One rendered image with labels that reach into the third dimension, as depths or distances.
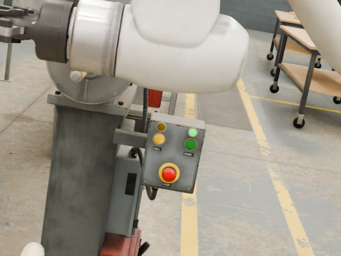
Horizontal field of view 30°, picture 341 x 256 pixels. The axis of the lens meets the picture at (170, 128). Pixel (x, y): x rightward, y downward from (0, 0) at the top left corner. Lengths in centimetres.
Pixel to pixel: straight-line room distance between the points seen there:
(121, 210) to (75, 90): 48
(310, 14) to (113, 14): 29
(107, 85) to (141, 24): 106
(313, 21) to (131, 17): 28
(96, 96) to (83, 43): 106
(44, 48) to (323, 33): 39
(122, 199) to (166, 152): 34
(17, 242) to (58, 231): 136
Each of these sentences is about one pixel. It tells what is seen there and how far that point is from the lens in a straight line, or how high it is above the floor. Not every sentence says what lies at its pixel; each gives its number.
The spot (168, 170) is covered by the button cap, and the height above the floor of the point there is 99.
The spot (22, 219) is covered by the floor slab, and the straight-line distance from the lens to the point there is 373.
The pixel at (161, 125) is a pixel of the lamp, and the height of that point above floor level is 111.
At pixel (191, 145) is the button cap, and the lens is 179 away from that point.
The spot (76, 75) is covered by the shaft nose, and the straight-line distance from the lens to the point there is 155.
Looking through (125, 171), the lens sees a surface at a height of 88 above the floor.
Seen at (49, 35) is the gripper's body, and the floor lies 146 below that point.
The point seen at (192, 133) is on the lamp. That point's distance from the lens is 178.
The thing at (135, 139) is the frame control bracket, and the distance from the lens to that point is 190.
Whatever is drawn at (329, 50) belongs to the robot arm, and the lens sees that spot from 95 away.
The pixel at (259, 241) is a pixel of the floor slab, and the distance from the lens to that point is 397.
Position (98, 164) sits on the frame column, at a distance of 201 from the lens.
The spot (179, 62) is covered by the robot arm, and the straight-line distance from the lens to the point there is 73.
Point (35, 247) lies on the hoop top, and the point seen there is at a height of 113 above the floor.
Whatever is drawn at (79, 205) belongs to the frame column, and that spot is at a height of 75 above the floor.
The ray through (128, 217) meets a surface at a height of 73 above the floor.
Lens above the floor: 157
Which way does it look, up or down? 15 degrees down
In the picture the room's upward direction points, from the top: 10 degrees clockwise
